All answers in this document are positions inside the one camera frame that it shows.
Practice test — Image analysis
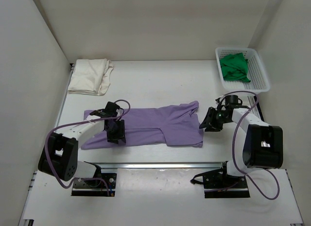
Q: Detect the purple t-shirt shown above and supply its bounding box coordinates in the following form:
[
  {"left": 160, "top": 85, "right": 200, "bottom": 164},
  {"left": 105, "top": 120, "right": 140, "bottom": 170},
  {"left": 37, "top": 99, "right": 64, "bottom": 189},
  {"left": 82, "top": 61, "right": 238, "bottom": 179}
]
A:
[{"left": 81, "top": 101, "right": 203, "bottom": 150}]

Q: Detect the cream white t-shirt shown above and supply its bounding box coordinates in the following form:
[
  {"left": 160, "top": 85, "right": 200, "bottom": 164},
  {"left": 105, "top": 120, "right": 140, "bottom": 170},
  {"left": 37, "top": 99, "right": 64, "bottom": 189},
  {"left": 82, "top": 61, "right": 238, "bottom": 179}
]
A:
[{"left": 68, "top": 59, "right": 114, "bottom": 96}]

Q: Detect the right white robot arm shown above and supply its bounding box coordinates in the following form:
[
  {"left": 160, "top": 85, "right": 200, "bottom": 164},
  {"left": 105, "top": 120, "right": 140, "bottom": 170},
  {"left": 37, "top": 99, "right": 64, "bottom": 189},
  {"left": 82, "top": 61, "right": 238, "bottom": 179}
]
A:
[{"left": 199, "top": 95, "right": 283, "bottom": 176}]

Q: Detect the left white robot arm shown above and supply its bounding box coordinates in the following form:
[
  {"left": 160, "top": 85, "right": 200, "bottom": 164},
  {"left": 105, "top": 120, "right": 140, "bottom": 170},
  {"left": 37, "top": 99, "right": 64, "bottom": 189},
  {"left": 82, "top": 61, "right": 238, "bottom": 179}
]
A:
[{"left": 38, "top": 101, "right": 129, "bottom": 182}]

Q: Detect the white plastic basket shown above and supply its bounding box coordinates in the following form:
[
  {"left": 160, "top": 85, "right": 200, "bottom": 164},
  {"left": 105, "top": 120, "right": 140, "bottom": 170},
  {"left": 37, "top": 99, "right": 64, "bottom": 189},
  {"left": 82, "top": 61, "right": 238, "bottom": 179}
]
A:
[{"left": 215, "top": 47, "right": 270, "bottom": 94}]

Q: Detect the green t-shirt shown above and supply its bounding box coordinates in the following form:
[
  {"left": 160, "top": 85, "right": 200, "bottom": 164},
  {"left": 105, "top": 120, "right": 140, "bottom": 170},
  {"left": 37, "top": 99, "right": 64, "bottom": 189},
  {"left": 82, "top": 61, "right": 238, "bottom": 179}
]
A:
[{"left": 220, "top": 53, "right": 251, "bottom": 83}]

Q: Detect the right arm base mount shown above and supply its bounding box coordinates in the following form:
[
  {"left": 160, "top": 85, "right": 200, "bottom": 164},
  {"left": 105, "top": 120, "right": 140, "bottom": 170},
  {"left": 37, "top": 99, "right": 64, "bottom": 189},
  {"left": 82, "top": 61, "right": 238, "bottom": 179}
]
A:
[{"left": 190, "top": 163, "right": 250, "bottom": 199}]

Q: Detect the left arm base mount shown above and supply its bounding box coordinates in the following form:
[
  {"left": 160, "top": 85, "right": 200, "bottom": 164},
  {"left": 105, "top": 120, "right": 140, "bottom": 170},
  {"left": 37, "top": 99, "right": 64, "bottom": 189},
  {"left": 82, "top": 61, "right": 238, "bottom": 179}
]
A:
[{"left": 71, "top": 163, "right": 117, "bottom": 197}]

